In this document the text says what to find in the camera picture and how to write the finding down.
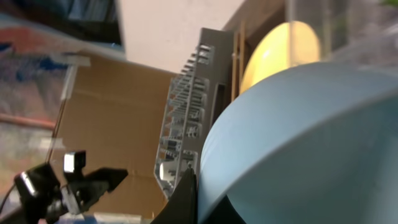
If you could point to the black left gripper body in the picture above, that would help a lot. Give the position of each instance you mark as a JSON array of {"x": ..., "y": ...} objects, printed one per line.
[{"x": 42, "y": 196}]

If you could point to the grey plastic dish rack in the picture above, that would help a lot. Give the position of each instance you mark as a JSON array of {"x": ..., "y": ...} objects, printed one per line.
[{"x": 196, "y": 97}]

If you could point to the clear plastic waste bin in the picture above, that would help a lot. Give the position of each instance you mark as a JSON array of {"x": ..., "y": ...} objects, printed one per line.
[{"x": 357, "y": 32}]

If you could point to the yellow round plate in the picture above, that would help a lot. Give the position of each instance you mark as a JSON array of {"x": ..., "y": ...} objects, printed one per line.
[{"x": 285, "y": 46}]

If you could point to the brown cardboard board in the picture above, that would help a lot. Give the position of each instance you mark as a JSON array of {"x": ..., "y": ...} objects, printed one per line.
[{"x": 115, "y": 115}]

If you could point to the light blue bowl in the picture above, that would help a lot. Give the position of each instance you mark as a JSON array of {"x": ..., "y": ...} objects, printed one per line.
[{"x": 315, "y": 143}]

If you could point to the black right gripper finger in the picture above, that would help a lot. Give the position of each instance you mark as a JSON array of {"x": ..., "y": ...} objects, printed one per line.
[{"x": 182, "y": 205}]

